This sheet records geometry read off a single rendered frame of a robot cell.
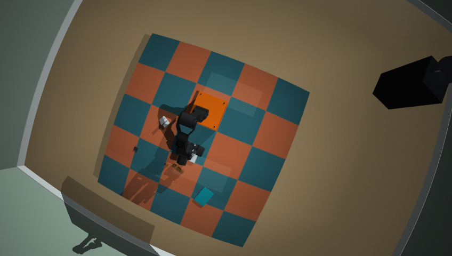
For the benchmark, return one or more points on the teal flat plate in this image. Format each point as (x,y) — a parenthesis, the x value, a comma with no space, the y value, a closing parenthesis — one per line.
(203,197)

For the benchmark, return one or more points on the dark brown rectangular bar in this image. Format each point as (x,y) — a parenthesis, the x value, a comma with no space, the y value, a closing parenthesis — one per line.
(177,168)

